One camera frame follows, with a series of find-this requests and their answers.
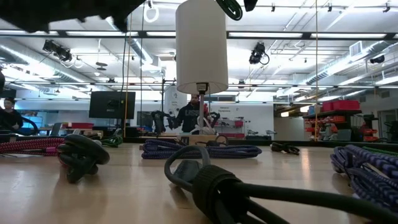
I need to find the purple braided cable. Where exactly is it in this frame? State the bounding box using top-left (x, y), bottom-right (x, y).
top-left (330, 144), bottom-right (398, 212)
top-left (141, 139), bottom-right (263, 160)

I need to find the black hanging cable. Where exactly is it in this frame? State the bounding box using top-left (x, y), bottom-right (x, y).
top-left (139, 0), bottom-right (146, 134)

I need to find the black aluminium table frame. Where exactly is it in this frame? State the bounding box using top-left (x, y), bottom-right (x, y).
top-left (0, 133), bottom-right (398, 149)

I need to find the thick black cable loop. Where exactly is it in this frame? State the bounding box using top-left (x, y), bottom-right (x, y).
top-left (17, 116), bottom-right (39, 136)

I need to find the white shade wooden base lamp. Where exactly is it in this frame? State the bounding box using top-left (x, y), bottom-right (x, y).
top-left (175, 0), bottom-right (229, 147)

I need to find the thin black cable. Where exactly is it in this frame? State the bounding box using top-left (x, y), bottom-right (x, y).
top-left (269, 141), bottom-right (301, 156)
top-left (195, 134), bottom-right (230, 147)

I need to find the black cable bundle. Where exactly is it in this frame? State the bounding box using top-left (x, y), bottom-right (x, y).
top-left (57, 133), bottom-right (111, 184)

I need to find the black storage shelf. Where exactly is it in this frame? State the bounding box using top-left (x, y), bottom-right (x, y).
top-left (303, 99), bottom-right (363, 142)

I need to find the person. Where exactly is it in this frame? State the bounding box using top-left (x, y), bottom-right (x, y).
top-left (174, 93), bottom-right (210, 134)
top-left (0, 97), bottom-right (24, 131)

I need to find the black monitor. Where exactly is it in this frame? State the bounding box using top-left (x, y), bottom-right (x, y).
top-left (88, 91), bottom-right (136, 119)

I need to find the white coiled cord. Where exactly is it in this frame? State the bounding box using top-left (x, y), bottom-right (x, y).
top-left (190, 116), bottom-right (218, 136)

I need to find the red tray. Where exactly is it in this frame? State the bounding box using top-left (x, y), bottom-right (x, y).
top-left (62, 122), bottom-right (94, 129)

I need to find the black cable with velcro strap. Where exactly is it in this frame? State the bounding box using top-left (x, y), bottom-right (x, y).
top-left (164, 145), bottom-right (398, 224)

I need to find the white cable loop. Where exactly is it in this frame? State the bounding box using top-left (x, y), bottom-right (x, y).
top-left (144, 1), bottom-right (160, 24)

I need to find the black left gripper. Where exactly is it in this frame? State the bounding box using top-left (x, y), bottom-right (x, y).
top-left (0, 0), bottom-right (147, 34)

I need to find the black overhead frame beam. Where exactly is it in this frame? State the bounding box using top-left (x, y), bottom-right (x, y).
top-left (0, 29), bottom-right (398, 40)

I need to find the red storage bin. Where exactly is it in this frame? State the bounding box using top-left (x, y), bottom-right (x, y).
top-left (322, 100), bottom-right (361, 113)

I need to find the red braided cable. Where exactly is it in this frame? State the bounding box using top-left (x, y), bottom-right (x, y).
top-left (0, 138), bottom-right (66, 157)

